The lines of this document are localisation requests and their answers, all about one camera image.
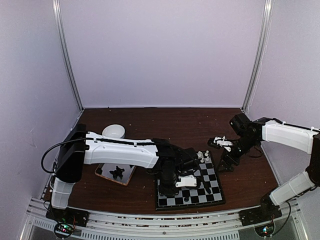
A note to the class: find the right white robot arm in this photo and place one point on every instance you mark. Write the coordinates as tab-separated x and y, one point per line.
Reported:
251	133

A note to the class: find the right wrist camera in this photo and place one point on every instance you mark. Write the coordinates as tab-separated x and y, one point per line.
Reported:
220	142

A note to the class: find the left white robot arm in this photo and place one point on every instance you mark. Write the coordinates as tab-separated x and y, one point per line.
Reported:
82	147

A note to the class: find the wooden rimmed black tray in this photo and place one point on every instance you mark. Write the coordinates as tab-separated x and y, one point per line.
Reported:
118	173

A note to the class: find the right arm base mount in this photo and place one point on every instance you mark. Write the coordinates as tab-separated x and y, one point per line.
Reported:
260	217

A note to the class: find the aluminium front rail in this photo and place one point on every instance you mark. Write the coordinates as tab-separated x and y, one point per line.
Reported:
221	225

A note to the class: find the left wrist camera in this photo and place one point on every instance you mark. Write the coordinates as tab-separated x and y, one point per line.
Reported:
189	181

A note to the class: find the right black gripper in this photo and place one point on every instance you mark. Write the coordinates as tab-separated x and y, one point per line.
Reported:
226	156

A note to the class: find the white ceramic bowl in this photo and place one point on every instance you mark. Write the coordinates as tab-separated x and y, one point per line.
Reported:
114	131

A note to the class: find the aluminium frame post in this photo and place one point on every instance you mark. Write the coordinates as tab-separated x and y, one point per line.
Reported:
257	64
65	53

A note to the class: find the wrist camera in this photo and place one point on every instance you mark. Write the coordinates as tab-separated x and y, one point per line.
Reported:
189	181
220	142

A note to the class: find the right aluminium frame post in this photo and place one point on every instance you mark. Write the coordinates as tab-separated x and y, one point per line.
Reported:
257	64

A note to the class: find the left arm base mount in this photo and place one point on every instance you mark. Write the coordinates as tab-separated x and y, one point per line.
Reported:
67	220

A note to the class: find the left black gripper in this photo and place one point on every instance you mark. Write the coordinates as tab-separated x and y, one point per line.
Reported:
164	191

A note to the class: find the left aluminium frame post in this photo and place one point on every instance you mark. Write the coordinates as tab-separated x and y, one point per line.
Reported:
65	53

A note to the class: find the black grey chessboard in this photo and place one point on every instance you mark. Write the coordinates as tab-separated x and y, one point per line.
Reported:
209	193

